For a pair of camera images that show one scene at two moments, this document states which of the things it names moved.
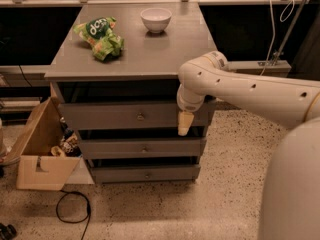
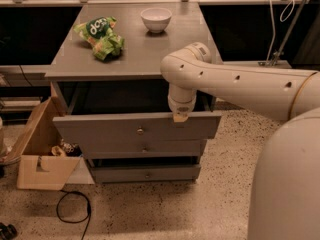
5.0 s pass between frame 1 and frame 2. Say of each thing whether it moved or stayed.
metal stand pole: stayed
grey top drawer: moved
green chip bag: stayed
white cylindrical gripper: moved
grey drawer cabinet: stayed
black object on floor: stayed
